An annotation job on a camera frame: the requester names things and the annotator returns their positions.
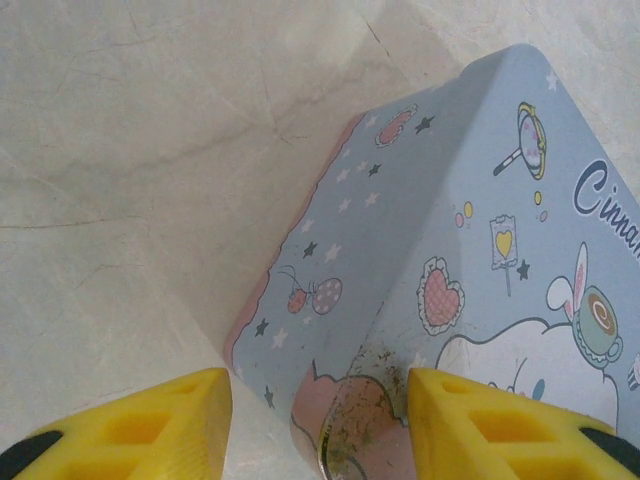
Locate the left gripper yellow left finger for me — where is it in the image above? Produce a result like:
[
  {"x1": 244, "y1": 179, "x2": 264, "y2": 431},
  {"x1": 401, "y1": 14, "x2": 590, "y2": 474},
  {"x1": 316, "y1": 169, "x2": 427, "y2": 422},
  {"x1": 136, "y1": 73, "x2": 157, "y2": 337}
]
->
[{"x1": 0, "y1": 367, "x2": 235, "y2": 480}]

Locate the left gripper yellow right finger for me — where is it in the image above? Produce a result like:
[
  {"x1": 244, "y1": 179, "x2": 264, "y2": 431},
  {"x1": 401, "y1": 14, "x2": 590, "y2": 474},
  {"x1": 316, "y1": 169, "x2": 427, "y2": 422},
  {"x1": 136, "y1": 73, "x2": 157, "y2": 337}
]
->
[{"x1": 407, "y1": 367, "x2": 640, "y2": 480}]

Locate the blue cartoon tin box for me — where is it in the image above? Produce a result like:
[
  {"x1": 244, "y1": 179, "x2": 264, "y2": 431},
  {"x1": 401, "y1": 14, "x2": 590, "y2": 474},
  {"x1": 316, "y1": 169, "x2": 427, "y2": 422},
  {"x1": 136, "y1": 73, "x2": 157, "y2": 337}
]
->
[{"x1": 224, "y1": 43, "x2": 640, "y2": 480}]

